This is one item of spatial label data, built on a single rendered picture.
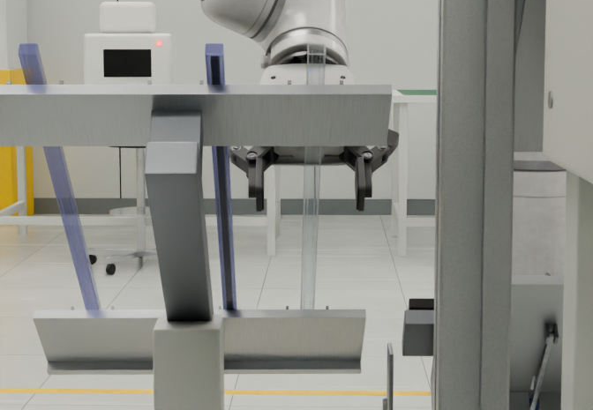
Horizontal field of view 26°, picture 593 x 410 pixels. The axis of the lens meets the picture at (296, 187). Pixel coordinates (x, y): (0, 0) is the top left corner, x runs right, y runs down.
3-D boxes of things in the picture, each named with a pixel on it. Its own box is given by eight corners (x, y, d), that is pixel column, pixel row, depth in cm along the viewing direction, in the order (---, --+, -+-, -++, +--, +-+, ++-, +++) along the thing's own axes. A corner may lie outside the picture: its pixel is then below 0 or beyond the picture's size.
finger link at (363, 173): (354, 136, 119) (357, 188, 115) (388, 136, 119) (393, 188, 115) (353, 160, 122) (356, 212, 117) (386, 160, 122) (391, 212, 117)
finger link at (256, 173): (229, 137, 119) (228, 189, 114) (264, 137, 119) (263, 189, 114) (230, 161, 121) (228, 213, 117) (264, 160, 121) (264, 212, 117)
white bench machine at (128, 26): (90, 90, 684) (88, 3, 679) (173, 90, 687) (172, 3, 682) (84, 93, 648) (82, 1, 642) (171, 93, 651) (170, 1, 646)
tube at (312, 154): (299, 353, 140) (299, 343, 141) (311, 353, 140) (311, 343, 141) (307, 55, 98) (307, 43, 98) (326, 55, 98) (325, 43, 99)
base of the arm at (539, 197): (452, 286, 189) (454, 160, 187) (580, 285, 189) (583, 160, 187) (473, 313, 170) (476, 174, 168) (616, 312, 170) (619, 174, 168)
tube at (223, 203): (226, 353, 140) (226, 343, 140) (238, 353, 140) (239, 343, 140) (205, 55, 98) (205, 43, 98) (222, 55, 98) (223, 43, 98)
